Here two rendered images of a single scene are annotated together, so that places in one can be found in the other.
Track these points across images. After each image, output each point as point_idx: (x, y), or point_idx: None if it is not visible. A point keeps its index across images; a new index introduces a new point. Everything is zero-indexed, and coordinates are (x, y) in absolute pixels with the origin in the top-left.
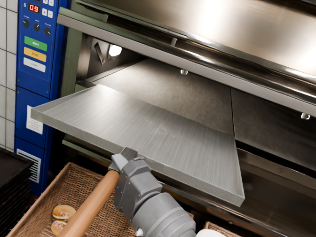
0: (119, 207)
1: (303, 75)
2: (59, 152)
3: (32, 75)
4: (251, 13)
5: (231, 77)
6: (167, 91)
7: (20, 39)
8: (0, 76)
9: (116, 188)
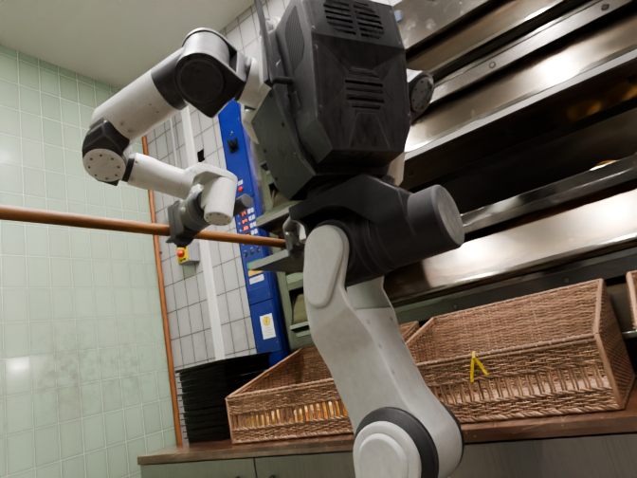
0: (289, 249)
1: None
2: (295, 350)
3: (257, 288)
4: None
5: None
6: None
7: (245, 267)
8: (239, 311)
9: (285, 243)
